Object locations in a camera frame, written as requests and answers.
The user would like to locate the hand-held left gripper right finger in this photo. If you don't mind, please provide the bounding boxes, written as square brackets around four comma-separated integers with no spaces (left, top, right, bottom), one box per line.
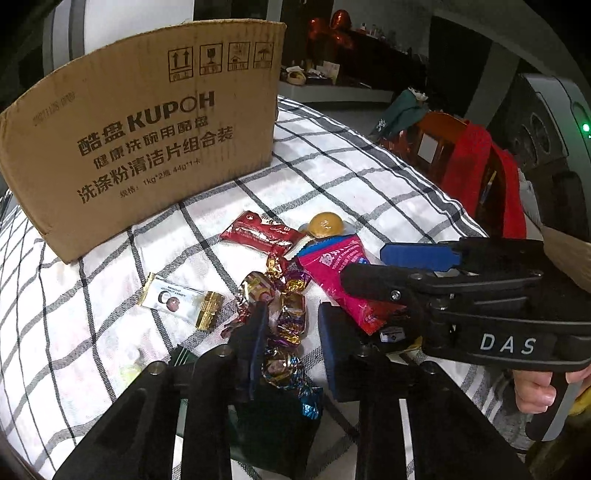
[318,301,532,480]

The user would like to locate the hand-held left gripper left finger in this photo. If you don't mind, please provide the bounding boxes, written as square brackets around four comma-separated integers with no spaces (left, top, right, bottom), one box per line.
[53,302,271,480]

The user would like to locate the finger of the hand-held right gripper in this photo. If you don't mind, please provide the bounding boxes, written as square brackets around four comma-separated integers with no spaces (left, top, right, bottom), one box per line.
[379,237,546,274]
[340,262,543,315]

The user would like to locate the pink snack packet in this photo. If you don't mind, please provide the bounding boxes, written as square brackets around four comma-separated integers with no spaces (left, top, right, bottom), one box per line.
[295,234,399,337]

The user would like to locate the pile of foil-wrapped candies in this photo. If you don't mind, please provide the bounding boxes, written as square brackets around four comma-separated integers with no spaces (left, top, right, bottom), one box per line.
[233,256,324,421]

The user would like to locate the white gold-ended candy packet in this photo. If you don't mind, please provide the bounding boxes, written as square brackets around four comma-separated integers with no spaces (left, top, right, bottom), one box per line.
[137,272,225,330]

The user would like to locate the red snack packet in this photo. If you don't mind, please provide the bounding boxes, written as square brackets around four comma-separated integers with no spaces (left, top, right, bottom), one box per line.
[220,211,308,259]

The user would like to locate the brown cardboard box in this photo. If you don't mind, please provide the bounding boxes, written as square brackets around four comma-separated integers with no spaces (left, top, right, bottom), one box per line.
[0,19,288,265]

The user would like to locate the person's right hand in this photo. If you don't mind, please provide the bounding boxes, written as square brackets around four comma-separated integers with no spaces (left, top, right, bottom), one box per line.
[513,364,591,415]

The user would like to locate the dark green packet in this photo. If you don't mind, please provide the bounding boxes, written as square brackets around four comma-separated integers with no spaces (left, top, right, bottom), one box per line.
[168,346,321,467]

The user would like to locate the yellow jelly cup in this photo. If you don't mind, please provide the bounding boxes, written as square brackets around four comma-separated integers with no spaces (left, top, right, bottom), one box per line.
[300,212,356,241]

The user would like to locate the red cloth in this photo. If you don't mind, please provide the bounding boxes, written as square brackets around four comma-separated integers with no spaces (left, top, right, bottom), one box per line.
[455,122,528,241]

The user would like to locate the red wooden chair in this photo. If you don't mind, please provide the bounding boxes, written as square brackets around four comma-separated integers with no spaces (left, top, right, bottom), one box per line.
[383,111,509,224]

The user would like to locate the dark green cloth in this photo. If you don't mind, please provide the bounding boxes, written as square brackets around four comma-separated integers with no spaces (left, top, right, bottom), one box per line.
[376,90,430,139]

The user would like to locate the black white checked cloth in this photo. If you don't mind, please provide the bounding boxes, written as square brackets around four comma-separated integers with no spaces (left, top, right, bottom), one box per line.
[0,95,536,480]

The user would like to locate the white side table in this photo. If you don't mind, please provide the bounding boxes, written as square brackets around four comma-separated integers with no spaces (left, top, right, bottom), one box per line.
[277,65,395,105]

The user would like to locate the dark cabinet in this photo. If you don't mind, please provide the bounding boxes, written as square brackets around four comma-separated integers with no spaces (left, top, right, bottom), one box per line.
[342,28,430,93]

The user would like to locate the red balloons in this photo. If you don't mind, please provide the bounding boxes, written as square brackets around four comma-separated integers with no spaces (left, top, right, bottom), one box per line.
[308,8,356,57]

